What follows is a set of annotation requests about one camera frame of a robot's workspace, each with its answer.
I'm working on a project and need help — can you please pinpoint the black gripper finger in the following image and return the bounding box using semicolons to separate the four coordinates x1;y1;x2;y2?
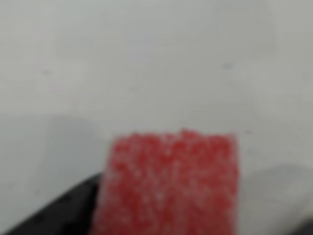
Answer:
2;172;103;235
297;219;313;235

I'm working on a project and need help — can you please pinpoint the red foam cube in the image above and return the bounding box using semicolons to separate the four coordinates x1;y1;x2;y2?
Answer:
89;127;240;235

